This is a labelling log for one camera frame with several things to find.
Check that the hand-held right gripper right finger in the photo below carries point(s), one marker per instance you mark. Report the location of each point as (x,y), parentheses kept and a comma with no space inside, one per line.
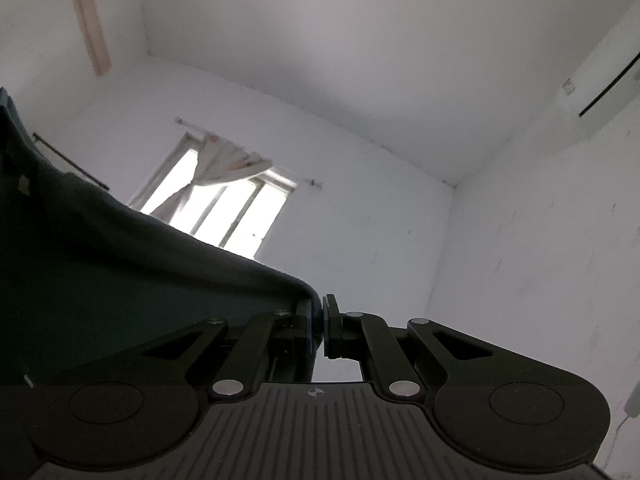
(330,321)

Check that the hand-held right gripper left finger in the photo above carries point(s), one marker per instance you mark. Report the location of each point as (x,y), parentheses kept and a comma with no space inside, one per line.
(312,331)

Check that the dark teal garment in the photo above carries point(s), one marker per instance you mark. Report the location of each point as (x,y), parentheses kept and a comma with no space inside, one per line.
(125,285)

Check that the barred window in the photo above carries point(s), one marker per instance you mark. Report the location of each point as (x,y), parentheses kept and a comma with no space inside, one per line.
(240,215)

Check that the white printed curtain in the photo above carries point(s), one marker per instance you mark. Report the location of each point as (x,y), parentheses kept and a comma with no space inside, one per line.
(225,162)

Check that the pink wall beam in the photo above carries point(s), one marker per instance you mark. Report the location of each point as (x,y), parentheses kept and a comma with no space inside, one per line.
(92,25)

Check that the white wall air conditioner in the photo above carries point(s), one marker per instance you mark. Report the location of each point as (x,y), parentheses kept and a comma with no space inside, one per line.
(612,65)

